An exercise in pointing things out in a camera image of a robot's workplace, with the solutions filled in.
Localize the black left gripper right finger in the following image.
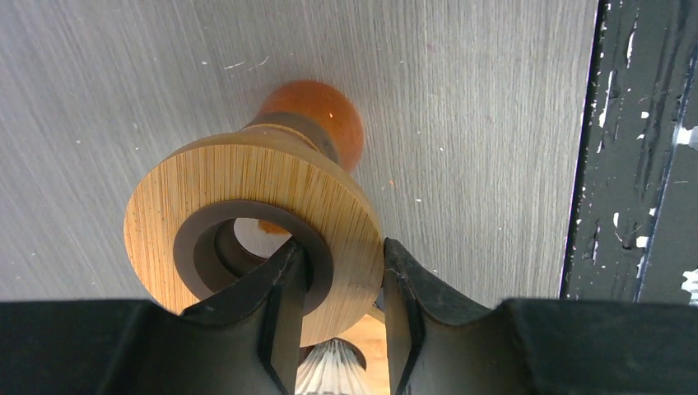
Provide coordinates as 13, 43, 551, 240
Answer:
383, 239, 697, 394

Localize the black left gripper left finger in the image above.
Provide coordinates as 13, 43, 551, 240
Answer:
1, 240, 307, 394

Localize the large wooden ring holder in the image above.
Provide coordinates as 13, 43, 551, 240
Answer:
338, 308, 390, 395

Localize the clear glass dripper cone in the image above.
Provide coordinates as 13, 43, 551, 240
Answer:
295, 338, 371, 395

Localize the small wooden ring holder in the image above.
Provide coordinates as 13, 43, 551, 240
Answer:
123, 132, 384, 346

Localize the amber glass carafe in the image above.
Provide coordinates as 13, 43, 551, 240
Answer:
248, 80, 365, 173

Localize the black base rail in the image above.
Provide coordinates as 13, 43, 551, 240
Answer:
560, 1, 697, 305

